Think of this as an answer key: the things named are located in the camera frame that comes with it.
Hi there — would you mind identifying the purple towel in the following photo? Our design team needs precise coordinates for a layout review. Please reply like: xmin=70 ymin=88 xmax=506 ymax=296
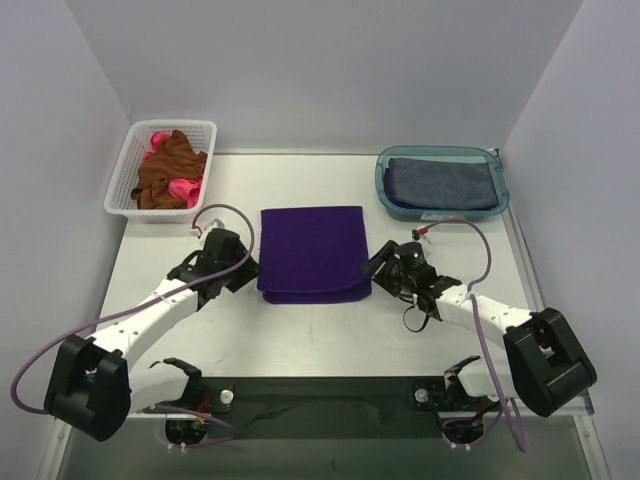
xmin=257 ymin=206 xmax=372 ymax=305
xmin=383 ymin=168 xmax=393 ymax=203

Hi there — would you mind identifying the grey towel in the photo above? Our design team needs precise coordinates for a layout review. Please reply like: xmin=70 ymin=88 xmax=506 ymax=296
xmin=387 ymin=157 xmax=499 ymax=211

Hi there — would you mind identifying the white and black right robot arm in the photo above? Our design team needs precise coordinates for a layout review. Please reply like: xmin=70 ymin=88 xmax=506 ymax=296
xmin=361 ymin=241 xmax=597 ymax=417

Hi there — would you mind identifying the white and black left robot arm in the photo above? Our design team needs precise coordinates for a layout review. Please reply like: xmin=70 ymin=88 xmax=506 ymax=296
xmin=44 ymin=228 xmax=261 ymax=441

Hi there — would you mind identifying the pink red cloth in basket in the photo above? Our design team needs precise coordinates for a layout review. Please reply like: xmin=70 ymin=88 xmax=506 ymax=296
xmin=143 ymin=130 xmax=205 ymax=209

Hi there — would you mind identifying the teal plastic bin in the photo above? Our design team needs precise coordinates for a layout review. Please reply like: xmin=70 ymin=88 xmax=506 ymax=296
xmin=374 ymin=145 xmax=510 ymax=221

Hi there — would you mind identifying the white plastic laundry basket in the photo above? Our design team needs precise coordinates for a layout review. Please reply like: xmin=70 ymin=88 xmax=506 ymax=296
xmin=104 ymin=119 xmax=218 ymax=223

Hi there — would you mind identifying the brown cloth in basket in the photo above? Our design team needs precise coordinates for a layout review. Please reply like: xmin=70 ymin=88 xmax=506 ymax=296
xmin=130 ymin=129 xmax=209 ymax=210

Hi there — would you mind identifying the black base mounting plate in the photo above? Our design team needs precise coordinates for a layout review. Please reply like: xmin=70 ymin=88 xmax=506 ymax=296
xmin=162 ymin=376 xmax=499 ymax=447

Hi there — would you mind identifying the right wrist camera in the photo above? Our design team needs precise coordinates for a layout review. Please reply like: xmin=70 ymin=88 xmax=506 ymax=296
xmin=395 ymin=241 xmax=427 ymax=272

